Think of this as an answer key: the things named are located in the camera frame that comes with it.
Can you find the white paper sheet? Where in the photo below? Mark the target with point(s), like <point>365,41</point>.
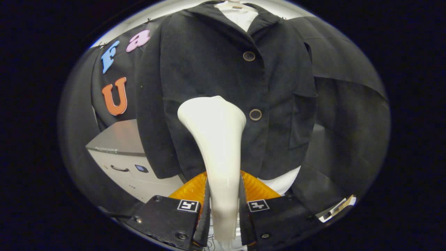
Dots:
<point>327,216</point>

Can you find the black jacket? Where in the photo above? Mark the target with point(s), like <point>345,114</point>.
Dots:
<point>209,69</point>

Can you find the grey cabinet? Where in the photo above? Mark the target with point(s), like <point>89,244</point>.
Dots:
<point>118,139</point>

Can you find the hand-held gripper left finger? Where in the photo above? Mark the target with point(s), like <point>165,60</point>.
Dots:
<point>204,216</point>

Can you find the black backdrop cloth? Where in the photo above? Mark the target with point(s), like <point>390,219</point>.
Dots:
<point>348,122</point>

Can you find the white mannequin torso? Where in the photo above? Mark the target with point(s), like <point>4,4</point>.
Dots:
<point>240,17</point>

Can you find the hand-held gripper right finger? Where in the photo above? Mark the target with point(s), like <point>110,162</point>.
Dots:
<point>244,219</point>

